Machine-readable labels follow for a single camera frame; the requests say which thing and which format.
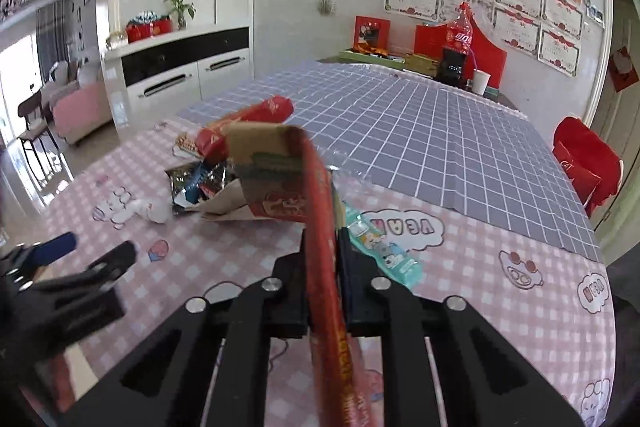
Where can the white sideboard cabinet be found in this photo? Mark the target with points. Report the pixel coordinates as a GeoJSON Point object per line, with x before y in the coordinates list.
{"type": "Point", "coordinates": [165, 92]}

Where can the person's left forearm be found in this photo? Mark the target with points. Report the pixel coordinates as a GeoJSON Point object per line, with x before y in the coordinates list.
{"type": "Point", "coordinates": [62, 382]}

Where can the large red gift bag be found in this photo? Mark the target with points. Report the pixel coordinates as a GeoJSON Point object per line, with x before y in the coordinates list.
{"type": "Point", "coordinates": [492, 57]}

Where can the pink sofa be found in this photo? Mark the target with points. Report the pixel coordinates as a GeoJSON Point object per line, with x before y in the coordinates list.
{"type": "Point", "coordinates": [82, 112]}

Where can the red gift box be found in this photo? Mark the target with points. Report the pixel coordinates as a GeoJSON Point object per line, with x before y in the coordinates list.
{"type": "Point", "coordinates": [138, 33]}
{"type": "Point", "coordinates": [162, 28]}

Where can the green flat box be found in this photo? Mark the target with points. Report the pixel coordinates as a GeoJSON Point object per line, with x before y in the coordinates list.
{"type": "Point", "coordinates": [370, 56]}

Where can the red snack bag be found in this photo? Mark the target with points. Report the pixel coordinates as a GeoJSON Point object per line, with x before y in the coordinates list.
{"type": "Point", "coordinates": [250, 114]}

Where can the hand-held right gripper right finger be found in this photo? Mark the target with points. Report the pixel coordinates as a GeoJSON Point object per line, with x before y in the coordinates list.
{"type": "Point", "coordinates": [360, 292]}

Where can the red chair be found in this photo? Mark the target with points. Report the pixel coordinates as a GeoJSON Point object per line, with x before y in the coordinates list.
{"type": "Point", "coordinates": [585, 157]}

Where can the teal snack packet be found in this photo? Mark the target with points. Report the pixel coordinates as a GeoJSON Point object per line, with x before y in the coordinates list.
{"type": "Point", "coordinates": [385, 252]}

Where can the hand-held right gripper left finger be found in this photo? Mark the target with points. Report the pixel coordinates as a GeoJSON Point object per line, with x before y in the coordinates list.
{"type": "Point", "coordinates": [292, 292]}

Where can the pink checkered tablecloth table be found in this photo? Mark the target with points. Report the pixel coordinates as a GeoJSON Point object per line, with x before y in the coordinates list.
{"type": "Point", "coordinates": [475, 267]}

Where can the grey grid tablecloth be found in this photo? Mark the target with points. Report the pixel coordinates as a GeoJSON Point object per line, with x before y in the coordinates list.
{"type": "Point", "coordinates": [425, 142]}

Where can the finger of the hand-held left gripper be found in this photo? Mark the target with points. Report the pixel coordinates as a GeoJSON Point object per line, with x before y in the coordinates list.
{"type": "Point", "coordinates": [112, 259]}
{"type": "Point", "coordinates": [55, 247]}

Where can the red framed picture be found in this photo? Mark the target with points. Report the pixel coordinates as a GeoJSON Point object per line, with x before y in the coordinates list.
{"type": "Point", "coordinates": [372, 24]}

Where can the crumpled white tissue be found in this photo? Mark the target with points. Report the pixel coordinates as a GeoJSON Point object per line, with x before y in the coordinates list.
{"type": "Point", "coordinates": [157, 211]}

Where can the silver foil wrapper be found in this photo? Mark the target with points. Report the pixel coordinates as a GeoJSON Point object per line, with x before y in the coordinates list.
{"type": "Point", "coordinates": [200, 182]}

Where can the grey striped curtain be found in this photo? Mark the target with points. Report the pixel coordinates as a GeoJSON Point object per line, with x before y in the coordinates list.
{"type": "Point", "coordinates": [50, 37]}

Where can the green potted plant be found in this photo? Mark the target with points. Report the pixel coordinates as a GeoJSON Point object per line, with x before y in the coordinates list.
{"type": "Point", "coordinates": [181, 9]}

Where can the white paper cup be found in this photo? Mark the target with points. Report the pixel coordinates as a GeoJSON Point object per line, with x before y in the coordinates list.
{"type": "Point", "coordinates": [481, 82]}

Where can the cola bottle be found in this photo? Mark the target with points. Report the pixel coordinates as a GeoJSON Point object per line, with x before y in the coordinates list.
{"type": "Point", "coordinates": [459, 34]}

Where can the red door hanging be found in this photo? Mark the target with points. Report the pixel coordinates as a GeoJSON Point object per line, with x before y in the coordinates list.
{"type": "Point", "coordinates": [622, 69]}

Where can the black drink dispenser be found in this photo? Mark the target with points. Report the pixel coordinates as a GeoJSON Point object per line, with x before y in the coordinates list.
{"type": "Point", "coordinates": [452, 67]}

